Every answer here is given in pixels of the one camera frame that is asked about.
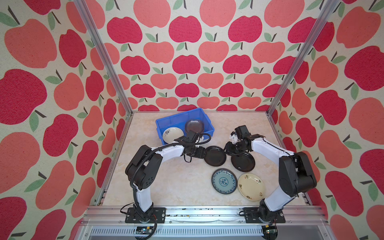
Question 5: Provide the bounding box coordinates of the black plate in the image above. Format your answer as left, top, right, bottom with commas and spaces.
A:
204, 146, 227, 167
231, 152, 256, 173

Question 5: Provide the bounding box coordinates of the smoky glass plate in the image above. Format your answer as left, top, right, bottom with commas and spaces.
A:
185, 119, 205, 134

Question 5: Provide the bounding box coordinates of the blue patterned plate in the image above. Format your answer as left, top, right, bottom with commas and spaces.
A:
211, 168, 238, 195

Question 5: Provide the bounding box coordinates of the white plate with dark glaze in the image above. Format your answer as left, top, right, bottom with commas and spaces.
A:
163, 127, 184, 144

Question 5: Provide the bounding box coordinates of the cream yellow plate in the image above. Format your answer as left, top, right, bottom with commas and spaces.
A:
238, 173, 266, 202

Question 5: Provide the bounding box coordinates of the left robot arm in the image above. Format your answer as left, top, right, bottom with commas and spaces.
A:
121, 131, 212, 224

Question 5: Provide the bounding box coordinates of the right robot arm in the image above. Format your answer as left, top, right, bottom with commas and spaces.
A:
225, 125, 317, 223

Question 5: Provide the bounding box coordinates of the blue plastic bin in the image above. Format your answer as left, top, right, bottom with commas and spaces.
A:
156, 108, 215, 145

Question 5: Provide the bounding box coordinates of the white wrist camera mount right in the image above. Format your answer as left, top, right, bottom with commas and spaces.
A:
230, 132, 239, 145

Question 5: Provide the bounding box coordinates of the aluminium frame post left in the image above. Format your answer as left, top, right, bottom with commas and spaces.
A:
74, 0, 133, 117

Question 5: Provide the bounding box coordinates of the aluminium frame post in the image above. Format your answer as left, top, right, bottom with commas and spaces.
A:
74, 0, 133, 117
266, 0, 341, 118

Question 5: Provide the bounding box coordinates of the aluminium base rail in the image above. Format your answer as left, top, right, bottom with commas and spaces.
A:
74, 206, 336, 240

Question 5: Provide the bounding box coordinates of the aluminium frame post right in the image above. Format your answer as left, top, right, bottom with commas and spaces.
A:
266, 0, 341, 118

